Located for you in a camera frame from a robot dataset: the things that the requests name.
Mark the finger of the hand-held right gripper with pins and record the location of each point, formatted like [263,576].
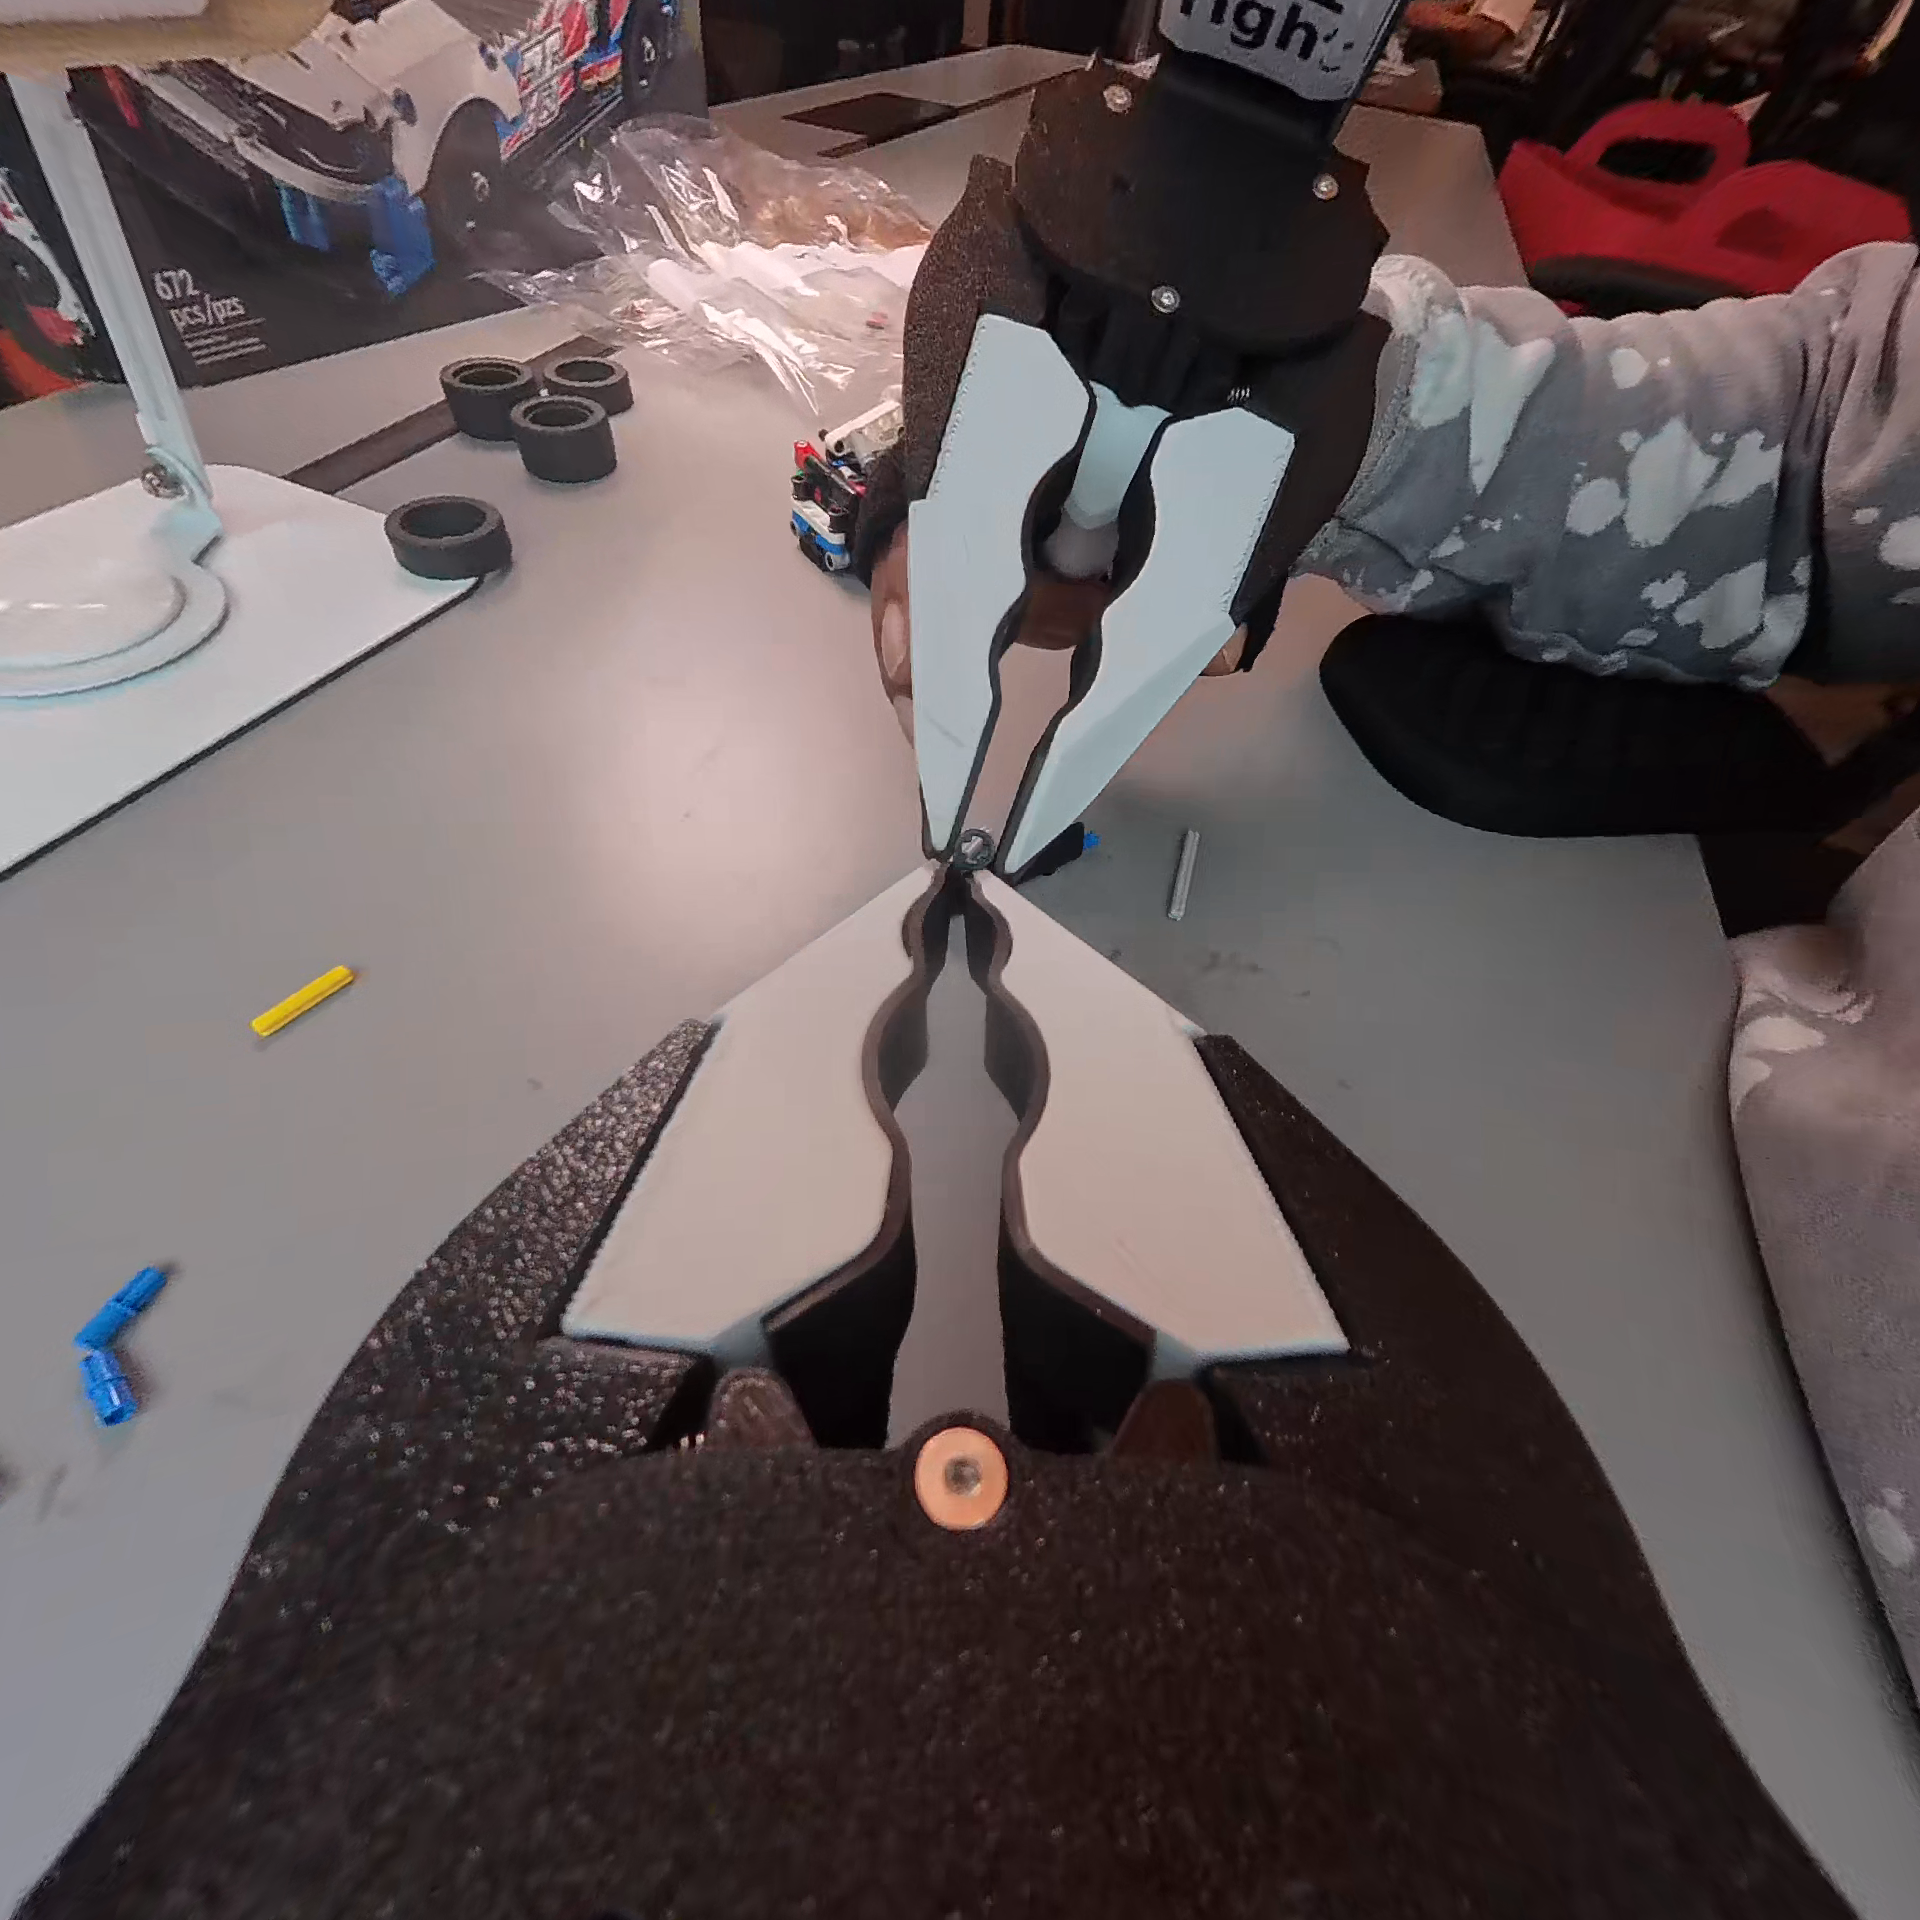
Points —
[1201,523]
[975,523]

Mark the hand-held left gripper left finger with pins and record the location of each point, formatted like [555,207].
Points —
[751,1185]

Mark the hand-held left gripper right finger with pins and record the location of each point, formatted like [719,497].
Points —
[1154,1185]

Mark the person's right forearm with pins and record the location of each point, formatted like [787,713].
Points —
[1650,481]

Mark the grey desk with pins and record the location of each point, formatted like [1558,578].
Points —
[599,781]

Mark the white desk stand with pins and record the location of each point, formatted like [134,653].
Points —
[299,600]

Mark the person's right hand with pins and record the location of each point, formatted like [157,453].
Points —
[889,629]

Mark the partly built toy car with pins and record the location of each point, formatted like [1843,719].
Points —
[840,481]

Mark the grey toy axle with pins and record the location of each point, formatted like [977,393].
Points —
[1184,873]

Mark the clear plastic bag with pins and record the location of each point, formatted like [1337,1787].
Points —
[721,254]

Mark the red bag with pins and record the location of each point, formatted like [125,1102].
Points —
[1590,195]
[1829,210]

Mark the black toy tire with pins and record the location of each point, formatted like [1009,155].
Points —
[446,539]
[565,437]
[487,393]
[589,378]

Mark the yellow toy axle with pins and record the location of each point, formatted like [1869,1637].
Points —
[302,1001]

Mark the grey spotted hoodie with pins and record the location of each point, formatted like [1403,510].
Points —
[1829,1200]

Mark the black toy car box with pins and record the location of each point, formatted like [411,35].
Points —
[299,285]

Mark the wooden board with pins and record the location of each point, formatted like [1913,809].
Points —
[150,31]

